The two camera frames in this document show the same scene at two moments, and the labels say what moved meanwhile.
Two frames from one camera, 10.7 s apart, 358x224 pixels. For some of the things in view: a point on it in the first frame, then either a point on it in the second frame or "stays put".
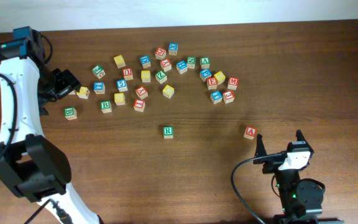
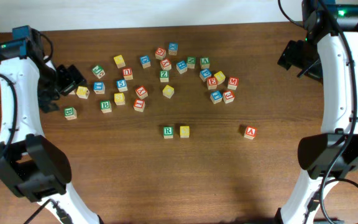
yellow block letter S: x=119 y=98 stays put
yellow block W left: x=83 y=93 stays put
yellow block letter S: x=145 y=76 -> x=184 y=131
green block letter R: x=168 y=132 stays put
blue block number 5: x=122 y=85 stays put
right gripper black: x=270 y=165 -> x=289 y=56
